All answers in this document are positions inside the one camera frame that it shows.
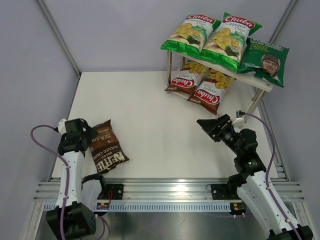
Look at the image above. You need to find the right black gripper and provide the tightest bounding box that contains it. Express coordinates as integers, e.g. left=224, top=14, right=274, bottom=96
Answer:
left=197, top=114, right=243, bottom=157

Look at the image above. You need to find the brown Kettle sea salt bag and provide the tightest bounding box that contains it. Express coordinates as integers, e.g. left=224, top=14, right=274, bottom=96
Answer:
left=89, top=119, right=130, bottom=174

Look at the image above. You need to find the brown Chuba chips bag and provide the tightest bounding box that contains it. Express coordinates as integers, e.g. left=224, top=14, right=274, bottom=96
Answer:
left=165, top=61, right=209, bottom=95
left=187, top=68, right=236, bottom=115

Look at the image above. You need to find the dark green Real chips bag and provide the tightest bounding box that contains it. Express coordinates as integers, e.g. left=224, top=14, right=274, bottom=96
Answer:
left=236, top=38, right=290, bottom=88

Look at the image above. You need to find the green Chuba cassava chips bag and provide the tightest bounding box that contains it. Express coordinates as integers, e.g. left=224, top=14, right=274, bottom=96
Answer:
left=160, top=14, right=221, bottom=58

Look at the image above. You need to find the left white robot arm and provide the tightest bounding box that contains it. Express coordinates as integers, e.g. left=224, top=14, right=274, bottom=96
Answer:
left=46, top=118, right=108, bottom=240

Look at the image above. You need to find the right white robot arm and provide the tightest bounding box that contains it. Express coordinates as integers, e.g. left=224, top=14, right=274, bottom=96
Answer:
left=196, top=114, right=314, bottom=240

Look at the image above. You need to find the white two-tier shelf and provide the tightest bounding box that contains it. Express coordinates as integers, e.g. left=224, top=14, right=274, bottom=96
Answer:
left=177, top=52, right=274, bottom=120

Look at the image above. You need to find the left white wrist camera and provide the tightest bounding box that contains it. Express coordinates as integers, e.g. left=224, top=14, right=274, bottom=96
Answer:
left=54, top=118, right=67, bottom=135

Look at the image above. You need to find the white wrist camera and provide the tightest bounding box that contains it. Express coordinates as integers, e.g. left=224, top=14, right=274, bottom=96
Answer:
left=54, top=118, right=67, bottom=135
left=232, top=110, right=246, bottom=129

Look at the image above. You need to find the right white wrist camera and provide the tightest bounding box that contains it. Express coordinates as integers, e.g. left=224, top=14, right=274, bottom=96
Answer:
left=232, top=110, right=246, bottom=129

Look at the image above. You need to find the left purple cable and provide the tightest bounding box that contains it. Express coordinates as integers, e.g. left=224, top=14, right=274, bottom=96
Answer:
left=30, top=124, right=110, bottom=238

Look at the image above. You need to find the purple cable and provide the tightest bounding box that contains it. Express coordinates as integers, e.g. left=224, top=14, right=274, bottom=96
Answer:
left=243, top=112, right=301, bottom=240
left=30, top=124, right=110, bottom=238

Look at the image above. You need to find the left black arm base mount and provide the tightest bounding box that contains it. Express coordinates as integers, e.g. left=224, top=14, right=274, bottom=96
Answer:
left=97, top=183, right=124, bottom=200

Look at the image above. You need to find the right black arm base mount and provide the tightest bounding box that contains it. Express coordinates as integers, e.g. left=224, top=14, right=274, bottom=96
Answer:
left=210, top=183, right=240, bottom=200

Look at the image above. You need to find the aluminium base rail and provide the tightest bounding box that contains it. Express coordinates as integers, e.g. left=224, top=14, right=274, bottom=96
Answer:
left=33, top=178, right=305, bottom=202

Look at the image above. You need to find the white slotted cable duct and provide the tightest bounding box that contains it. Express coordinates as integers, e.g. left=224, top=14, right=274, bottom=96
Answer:
left=43, top=201, right=232, bottom=213

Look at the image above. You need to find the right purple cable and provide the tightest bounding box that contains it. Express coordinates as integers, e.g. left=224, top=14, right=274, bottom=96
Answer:
left=243, top=112, right=301, bottom=240

